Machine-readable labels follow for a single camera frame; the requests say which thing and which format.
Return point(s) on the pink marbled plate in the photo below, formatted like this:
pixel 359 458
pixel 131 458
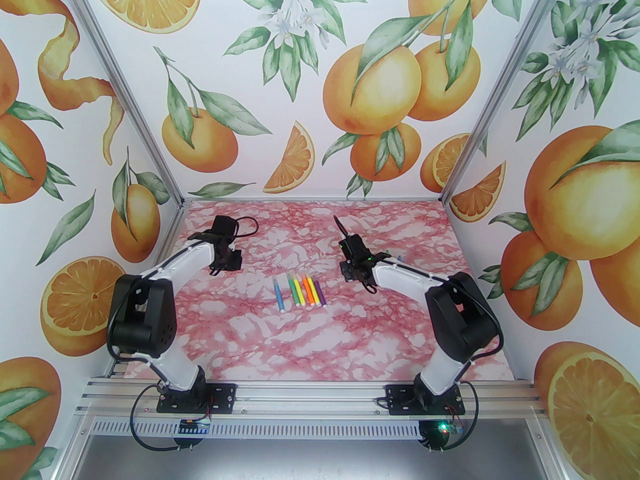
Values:
pixel 300 338

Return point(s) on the perforated metal strip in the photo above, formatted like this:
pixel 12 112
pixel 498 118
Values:
pixel 300 429

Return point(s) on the purple marker pen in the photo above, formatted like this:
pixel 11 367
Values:
pixel 321 294

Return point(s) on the yellow marker pen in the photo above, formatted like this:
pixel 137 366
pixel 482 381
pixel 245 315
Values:
pixel 315 292
pixel 300 292

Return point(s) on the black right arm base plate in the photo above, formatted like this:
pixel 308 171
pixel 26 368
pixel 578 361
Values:
pixel 400 400

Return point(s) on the aluminium frame post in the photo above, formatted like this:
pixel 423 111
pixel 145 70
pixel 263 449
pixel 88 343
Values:
pixel 126 88
pixel 500 88

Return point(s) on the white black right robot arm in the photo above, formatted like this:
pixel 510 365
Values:
pixel 405 278

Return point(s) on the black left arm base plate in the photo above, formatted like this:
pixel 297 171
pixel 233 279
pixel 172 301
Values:
pixel 220 398

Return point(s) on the orange marker pen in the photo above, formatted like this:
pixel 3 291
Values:
pixel 308 292

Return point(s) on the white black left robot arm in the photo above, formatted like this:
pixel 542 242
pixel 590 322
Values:
pixel 185 263

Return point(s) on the black round device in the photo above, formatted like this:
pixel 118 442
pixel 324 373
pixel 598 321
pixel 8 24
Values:
pixel 432 438

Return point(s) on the aluminium mounting rail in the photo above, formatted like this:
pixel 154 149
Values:
pixel 310 398

